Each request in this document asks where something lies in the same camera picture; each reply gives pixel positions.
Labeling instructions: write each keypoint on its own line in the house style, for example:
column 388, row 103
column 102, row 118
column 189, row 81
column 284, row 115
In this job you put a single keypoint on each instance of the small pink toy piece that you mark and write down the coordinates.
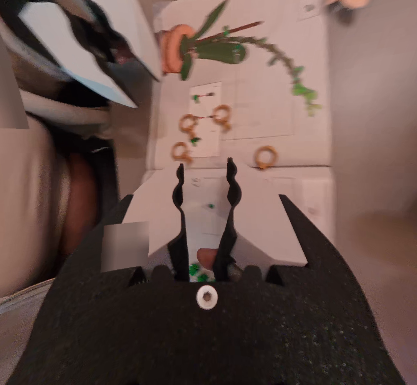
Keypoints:
column 207, row 256

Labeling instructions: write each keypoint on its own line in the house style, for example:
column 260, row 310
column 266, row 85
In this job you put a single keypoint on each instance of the person's leg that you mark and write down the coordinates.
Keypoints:
column 79, row 196

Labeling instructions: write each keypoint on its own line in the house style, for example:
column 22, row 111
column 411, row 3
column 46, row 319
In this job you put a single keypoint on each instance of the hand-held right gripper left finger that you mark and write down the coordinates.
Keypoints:
column 156, row 202

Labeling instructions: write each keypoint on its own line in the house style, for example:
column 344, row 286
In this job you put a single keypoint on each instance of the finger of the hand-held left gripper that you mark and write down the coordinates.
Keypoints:
column 65, row 42
column 110, row 0

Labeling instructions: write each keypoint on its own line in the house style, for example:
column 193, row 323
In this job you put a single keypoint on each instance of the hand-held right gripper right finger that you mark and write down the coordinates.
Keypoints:
column 270, row 228

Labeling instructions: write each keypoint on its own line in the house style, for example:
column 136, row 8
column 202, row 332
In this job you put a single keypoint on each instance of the small green toy stud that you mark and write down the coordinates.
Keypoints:
column 194, row 269
column 204, row 277

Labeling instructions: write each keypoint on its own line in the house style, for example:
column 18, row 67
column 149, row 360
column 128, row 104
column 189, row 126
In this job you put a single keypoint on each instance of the white instruction sheet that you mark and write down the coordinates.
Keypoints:
column 260, row 114

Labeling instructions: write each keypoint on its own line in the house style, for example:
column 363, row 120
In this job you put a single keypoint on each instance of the person's torso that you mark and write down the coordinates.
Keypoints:
column 35, row 196

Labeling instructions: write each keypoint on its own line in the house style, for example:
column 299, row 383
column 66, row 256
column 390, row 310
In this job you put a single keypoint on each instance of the grey desk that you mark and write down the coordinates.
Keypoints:
column 368, row 114

